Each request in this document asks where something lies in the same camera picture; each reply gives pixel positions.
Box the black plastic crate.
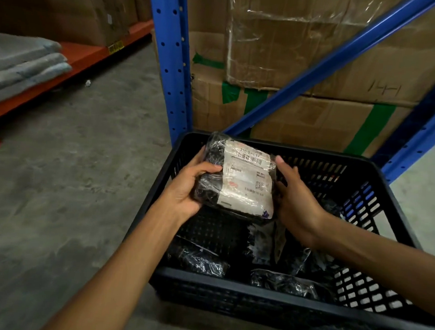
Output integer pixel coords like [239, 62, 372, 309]
[119, 126, 435, 330]

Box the person's left forearm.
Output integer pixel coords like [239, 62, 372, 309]
[39, 191, 186, 330]

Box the person's right forearm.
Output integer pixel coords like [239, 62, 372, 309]
[306, 211, 435, 322]

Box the orange shelf beam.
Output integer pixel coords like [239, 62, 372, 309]
[0, 9, 155, 138]

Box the person's right hand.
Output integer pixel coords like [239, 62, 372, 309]
[269, 155, 332, 249]

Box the cardboard box with clear tape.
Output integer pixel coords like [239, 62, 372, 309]
[222, 0, 435, 109]

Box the grey folded mat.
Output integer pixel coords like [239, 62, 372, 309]
[0, 32, 63, 79]
[0, 49, 69, 102]
[0, 58, 73, 115]

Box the black packet with white label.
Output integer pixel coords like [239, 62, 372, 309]
[192, 130, 281, 223]

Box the person's left hand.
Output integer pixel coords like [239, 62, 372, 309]
[158, 143, 224, 225]

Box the blue metal rack frame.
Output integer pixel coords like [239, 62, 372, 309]
[135, 0, 435, 188]

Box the cardboard box with green tape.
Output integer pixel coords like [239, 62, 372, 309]
[182, 31, 419, 161]

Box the large brown cardboard box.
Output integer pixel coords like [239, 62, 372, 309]
[0, 0, 140, 50]

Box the yellow label sticker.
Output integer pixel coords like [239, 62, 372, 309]
[107, 39, 125, 56]

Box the black plastic-wrapped packet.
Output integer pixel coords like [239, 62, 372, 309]
[244, 219, 288, 267]
[282, 227, 341, 280]
[249, 268, 322, 301]
[165, 236, 232, 280]

